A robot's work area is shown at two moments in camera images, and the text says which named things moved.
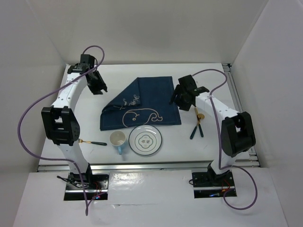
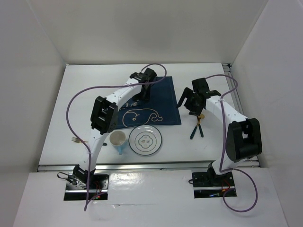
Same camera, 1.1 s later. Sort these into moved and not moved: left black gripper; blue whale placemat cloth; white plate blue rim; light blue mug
Moved: left black gripper
Not moved: blue whale placemat cloth; white plate blue rim; light blue mug
